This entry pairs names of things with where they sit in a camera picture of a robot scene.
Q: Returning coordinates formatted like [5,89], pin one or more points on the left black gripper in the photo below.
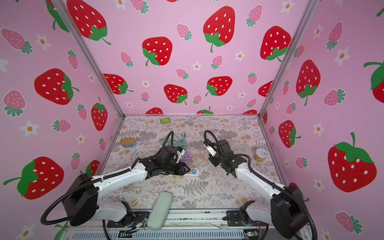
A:
[181,169]

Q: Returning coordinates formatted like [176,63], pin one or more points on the white blue power strip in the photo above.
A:
[194,172]

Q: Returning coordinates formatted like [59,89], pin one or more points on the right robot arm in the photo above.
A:
[288,214]

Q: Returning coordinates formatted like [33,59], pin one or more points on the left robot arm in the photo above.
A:
[84,201]

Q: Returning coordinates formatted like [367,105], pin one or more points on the purple power strip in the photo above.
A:
[187,157]

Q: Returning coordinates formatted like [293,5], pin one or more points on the yellow tape roll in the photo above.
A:
[260,155]

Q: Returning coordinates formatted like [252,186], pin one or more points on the small clear packet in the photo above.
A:
[195,119]

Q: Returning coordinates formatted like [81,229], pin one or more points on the green snack packet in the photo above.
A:
[165,120]

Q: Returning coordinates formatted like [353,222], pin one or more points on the pale green oblong case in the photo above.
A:
[159,212]

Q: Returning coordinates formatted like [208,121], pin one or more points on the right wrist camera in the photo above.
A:
[212,151]

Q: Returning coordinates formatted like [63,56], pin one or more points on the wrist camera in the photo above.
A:
[180,152]
[212,151]

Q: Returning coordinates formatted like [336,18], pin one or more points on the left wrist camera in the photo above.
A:
[180,152]

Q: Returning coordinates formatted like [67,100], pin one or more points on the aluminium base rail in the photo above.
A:
[198,224]

